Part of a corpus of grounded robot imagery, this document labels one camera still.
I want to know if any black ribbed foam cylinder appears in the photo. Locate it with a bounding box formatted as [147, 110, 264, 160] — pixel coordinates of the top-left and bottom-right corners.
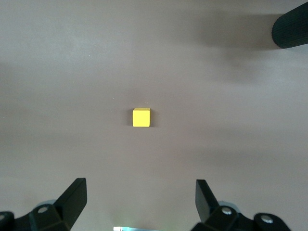
[271, 3, 308, 49]

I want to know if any yellow wooden cube block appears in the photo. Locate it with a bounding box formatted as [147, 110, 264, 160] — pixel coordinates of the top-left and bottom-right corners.
[132, 107, 151, 128]

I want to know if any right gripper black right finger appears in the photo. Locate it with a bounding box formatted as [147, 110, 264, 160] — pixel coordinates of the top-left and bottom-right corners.
[192, 179, 292, 231]

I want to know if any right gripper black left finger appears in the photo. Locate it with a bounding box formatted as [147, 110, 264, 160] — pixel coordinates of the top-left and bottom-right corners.
[0, 178, 87, 231]

